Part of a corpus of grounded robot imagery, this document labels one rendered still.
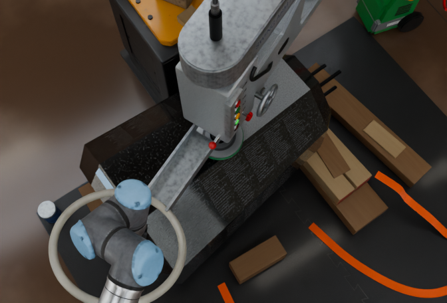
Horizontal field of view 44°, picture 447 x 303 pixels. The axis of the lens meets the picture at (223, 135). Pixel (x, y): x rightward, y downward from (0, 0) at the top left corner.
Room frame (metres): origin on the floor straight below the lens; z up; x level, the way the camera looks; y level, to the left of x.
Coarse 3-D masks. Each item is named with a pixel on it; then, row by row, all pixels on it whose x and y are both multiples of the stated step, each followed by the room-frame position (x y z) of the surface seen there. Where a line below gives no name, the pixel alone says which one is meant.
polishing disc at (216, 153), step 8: (200, 128) 0.99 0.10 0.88; (240, 128) 0.99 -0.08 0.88; (208, 136) 0.95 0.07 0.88; (240, 136) 0.95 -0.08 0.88; (224, 144) 0.91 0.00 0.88; (232, 144) 0.91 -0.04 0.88; (240, 144) 0.91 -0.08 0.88; (216, 152) 0.87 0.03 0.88; (224, 152) 0.87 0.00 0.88; (232, 152) 0.87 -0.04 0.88
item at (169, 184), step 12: (192, 132) 0.88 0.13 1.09; (180, 144) 0.82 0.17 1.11; (192, 144) 0.84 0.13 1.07; (204, 144) 0.84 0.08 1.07; (216, 144) 0.83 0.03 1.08; (180, 156) 0.78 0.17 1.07; (192, 156) 0.78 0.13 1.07; (204, 156) 0.77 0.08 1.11; (168, 168) 0.73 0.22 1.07; (180, 168) 0.73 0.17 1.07; (192, 168) 0.73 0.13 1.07; (156, 180) 0.67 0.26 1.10; (168, 180) 0.68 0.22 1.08; (180, 180) 0.68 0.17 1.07; (156, 192) 0.63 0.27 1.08; (168, 192) 0.63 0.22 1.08; (180, 192) 0.62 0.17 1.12; (168, 204) 0.57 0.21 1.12
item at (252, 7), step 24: (240, 0) 1.09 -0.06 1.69; (264, 0) 1.09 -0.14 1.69; (288, 0) 1.12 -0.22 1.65; (192, 24) 1.00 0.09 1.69; (240, 24) 1.00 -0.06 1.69; (264, 24) 1.00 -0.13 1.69; (192, 48) 0.92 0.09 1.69; (216, 48) 0.91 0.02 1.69; (240, 48) 0.91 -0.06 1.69; (192, 72) 0.85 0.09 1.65; (216, 72) 0.83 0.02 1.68; (240, 72) 0.87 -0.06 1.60
